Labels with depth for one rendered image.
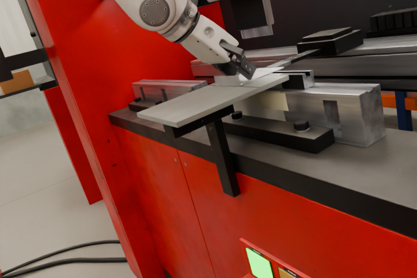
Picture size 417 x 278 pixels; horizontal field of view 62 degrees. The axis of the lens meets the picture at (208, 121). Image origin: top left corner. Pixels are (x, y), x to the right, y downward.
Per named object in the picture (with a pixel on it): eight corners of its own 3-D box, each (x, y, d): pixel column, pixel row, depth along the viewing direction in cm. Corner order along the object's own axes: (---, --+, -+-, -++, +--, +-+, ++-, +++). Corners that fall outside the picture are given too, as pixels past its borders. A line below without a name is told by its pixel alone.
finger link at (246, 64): (243, 48, 68) (264, 67, 71) (233, 49, 71) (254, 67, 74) (236, 62, 67) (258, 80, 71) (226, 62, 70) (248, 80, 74)
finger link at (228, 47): (237, 41, 64) (249, 58, 68) (205, 35, 68) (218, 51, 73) (234, 46, 64) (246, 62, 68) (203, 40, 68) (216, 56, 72)
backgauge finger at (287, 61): (256, 74, 85) (252, 54, 84) (324, 47, 97) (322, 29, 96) (292, 74, 75) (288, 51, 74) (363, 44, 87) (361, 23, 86)
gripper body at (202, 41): (204, 2, 63) (244, 39, 69) (178, 10, 72) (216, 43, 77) (185, 36, 62) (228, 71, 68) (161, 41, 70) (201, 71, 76)
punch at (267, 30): (239, 40, 79) (229, -3, 76) (246, 38, 80) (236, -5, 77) (269, 35, 70) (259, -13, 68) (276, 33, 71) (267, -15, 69)
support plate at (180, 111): (137, 117, 72) (136, 112, 72) (235, 79, 84) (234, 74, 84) (177, 128, 57) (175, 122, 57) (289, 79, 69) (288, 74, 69)
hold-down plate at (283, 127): (219, 131, 86) (216, 120, 85) (236, 123, 89) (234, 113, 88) (316, 154, 61) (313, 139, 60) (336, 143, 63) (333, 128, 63)
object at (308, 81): (241, 86, 84) (238, 74, 83) (250, 82, 85) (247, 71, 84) (304, 89, 67) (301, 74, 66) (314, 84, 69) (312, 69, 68)
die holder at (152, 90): (138, 105, 146) (130, 83, 144) (150, 100, 149) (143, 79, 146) (198, 116, 104) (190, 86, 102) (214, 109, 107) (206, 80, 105)
